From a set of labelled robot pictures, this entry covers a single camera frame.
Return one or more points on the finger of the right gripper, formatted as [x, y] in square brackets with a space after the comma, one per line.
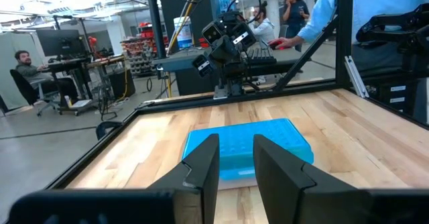
[202, 65]
[244, 38]

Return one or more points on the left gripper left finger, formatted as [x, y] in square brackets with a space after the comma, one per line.
[201, 183]

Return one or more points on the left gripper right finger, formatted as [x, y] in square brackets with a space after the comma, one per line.
[278, 183]

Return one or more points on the clear box with blue lid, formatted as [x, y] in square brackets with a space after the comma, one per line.
[241, 140]

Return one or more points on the black mechanical arm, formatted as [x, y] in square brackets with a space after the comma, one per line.
[385, 24]

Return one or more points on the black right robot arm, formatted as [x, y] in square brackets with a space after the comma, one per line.
[234, 73]

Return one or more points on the black box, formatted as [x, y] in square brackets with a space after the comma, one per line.
[122, 83]

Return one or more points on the person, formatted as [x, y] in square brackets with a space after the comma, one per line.
[378, 2]
[264, 31]
[295, 16]
[31, 71]

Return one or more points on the grey desk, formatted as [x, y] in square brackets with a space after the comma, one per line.
[181, 61]

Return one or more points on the backlit computer keyboard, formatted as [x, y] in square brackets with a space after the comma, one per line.
[261, 56]

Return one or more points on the red computer mouse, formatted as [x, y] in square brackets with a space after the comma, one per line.
[274, 45]

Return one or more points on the white bucket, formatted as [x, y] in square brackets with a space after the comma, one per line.
[183, 33]

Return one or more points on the person's hand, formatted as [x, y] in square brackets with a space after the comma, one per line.
[285, 42]

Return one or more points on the shelf with red bins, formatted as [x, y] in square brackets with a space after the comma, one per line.
[140, 49]

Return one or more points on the black pole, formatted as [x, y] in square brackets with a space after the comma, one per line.
[155, 23]

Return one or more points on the wooden top desk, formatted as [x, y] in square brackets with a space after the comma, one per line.
[100, 60]

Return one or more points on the black curved chair back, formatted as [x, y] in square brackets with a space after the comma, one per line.
[99, 128]

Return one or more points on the black cabinet with white labels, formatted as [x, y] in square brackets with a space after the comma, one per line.
[382, 93]

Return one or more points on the black computer monitor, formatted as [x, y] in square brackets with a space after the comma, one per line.
[60, 43]

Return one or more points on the black office chair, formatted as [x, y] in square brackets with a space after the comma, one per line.
[23, 86]

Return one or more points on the green partition screen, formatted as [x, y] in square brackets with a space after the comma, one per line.
[10, 66]

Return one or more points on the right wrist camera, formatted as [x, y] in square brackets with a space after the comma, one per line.
[212, 33]

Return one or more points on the black aluminium table frame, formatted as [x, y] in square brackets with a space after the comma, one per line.
[344, 33]

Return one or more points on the silver aluminium bracket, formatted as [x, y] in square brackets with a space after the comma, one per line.
[356, 74]

